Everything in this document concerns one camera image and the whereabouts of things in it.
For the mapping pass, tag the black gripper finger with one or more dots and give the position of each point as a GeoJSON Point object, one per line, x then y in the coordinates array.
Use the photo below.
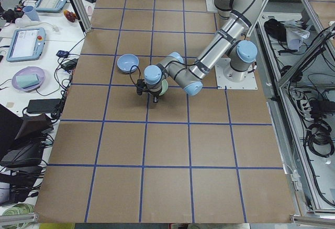
{"type": "Point", "coordinates": [155, 99]}

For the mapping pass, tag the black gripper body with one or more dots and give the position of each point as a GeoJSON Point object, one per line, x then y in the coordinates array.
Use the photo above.
{"type": "Point", "coordinates": [155, 94]}

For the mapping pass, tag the green bowl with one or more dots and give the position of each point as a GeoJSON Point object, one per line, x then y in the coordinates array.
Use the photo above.
{"type": "Point", "coordinates": [165, 87]}

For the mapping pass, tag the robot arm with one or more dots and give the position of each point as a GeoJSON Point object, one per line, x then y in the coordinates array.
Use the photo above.
{"type": "Point", "coordinates": [240, 14]}

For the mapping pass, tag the blue bowl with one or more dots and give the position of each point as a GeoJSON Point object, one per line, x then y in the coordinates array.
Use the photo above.
{"type": "Point", "coordinates": [128, 63]}

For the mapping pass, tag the purple plate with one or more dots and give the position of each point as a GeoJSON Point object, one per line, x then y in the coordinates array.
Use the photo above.
{"type": "Point", "coordinates": [30, 70]}

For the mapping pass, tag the green sponge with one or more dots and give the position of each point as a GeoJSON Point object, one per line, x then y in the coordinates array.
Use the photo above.
{"type": "Point", "coordinates": [25, 81]}

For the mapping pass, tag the teach pendant near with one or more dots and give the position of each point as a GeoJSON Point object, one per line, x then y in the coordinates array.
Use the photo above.
{"type": "Point", "coordinates": [26, 45]}

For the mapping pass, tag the teach pendant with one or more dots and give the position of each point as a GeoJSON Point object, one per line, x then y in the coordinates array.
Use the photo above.
{"type": "Point", "coordinates": [26, 45]}
{"type": "Point", "coordinates": [50, 6]}

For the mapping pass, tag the teach pendant far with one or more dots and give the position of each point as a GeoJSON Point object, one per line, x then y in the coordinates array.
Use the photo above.
{"type": "Point", "coordinates": [50, 6]}

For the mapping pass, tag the blue plastic cup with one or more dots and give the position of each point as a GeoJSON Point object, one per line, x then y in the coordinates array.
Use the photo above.
{"type": "Point", "coordinates": [31, 13]}

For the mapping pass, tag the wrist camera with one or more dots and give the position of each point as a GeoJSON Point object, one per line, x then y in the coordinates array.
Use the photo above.
{"type": "Point", "coordinates": [141, 87]}

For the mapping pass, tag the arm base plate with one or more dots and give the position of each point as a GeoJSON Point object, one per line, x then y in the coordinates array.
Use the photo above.
{"type": "Point", "coordinates": [210, 6]}
{"type": "Point", "coordinates": [227, 78]}

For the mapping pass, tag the aluminium frame post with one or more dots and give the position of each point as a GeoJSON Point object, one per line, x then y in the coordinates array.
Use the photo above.
{"type": "Point", "coordinates": [82, 16]}

